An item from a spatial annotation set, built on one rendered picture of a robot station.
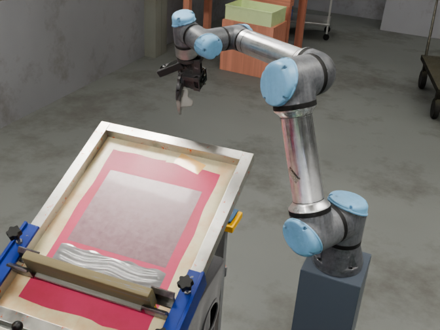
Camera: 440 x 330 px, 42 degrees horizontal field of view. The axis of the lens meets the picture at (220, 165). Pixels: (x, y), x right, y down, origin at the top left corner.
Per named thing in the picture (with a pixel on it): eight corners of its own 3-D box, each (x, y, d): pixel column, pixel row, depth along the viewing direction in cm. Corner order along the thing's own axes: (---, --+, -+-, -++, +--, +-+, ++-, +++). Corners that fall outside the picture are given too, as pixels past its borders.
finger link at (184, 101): (189, 117, 195) (193, 90, 193) (173, 114, 197) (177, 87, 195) (192, 116, 198) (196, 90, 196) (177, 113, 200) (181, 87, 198)
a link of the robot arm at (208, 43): (234, 34, 176) (213, 20, 182) (205, 38, 169) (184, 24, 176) (230, 57, 180) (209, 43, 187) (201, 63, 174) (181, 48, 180)
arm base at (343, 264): (366, 255, 178) (372, 228, 173) (356, 283, 166) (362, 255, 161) (319, 241, 183) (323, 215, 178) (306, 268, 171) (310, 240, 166)
